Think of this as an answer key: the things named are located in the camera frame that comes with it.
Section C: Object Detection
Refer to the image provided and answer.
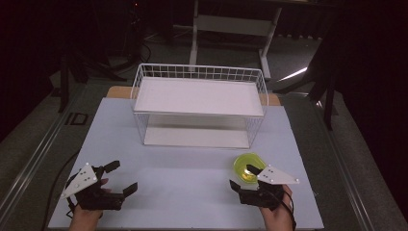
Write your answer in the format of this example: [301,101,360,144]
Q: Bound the person's right hand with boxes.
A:
[259,184,295,231]

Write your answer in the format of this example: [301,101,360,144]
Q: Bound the black cable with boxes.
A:
[278,189,297,231]
[40,149,82,231]

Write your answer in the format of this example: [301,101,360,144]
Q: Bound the metal floor rail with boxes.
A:
[0,84,88,219]
[316,99,383,231]

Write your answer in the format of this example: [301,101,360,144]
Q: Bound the white metal table frame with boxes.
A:
[188,0,283,81]

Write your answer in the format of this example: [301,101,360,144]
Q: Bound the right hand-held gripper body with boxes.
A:
[238,164,300,212]

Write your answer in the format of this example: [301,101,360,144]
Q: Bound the black floor bracket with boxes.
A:
[64,112,89,127]

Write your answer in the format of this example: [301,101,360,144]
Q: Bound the black tripod stand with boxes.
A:
[57,47,129,114]
[272,38,342,131]

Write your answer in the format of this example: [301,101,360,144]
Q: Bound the white wire shelf rack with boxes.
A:
[129,63,269,150]

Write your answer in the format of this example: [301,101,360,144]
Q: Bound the person's left hand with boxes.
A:
[67,178,113,231]

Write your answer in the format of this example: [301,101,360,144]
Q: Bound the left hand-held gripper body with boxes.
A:
[61,162,126,212]

